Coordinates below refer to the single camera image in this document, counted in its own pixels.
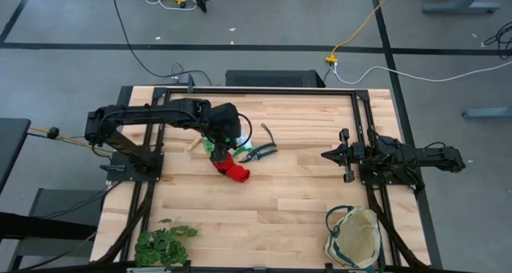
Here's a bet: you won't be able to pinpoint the white coiled cable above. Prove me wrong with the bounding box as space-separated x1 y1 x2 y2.
142 0 199 12

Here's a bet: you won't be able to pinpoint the black perforated computer tower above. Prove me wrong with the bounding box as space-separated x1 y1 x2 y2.
225 69 326 88

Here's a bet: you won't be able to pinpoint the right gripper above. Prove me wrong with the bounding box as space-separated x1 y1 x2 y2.
321 127 364 184

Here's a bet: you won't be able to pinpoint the yellow extension cable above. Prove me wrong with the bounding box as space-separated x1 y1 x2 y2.
325 0 398 64

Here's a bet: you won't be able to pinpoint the yellow cord with black knob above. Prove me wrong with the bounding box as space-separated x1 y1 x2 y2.
27 125 113 158

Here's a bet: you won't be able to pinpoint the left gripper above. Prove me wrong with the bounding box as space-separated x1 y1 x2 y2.
206 102 242 163

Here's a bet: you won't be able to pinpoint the black side panel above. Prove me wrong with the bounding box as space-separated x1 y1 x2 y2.
115 86 134 108

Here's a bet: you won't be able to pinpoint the beige canvas gardening bag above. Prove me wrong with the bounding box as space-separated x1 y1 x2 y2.
323 204 387 272

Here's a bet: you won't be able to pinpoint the red gardening glove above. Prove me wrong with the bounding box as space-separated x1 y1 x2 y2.
211 152 251 183

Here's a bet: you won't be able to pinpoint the dark office desk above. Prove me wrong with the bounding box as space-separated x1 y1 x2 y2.
0 118 32 194

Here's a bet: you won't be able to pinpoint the green artificial plant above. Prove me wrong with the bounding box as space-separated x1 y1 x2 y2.
134 219 198 268

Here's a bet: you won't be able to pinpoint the green pruning shears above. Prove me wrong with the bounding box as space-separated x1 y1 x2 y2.
238 122 278 164

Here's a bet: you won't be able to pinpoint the long black floor cable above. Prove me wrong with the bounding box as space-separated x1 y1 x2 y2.
110 0 214 86

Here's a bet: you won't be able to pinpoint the dark grey side stand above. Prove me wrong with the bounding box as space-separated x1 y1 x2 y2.
0 187 106 272

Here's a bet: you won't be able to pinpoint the green spray bottle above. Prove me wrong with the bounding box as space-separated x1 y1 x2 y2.
202 131 254 159

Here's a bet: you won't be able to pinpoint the silver trowel wooden handle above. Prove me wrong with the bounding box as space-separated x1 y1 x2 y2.
186 135 203 152

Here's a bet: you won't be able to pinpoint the white power cable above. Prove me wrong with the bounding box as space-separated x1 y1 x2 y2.
331 59 512 86

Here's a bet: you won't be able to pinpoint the black cable bundle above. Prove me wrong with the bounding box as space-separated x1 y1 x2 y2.
482 20 512 61

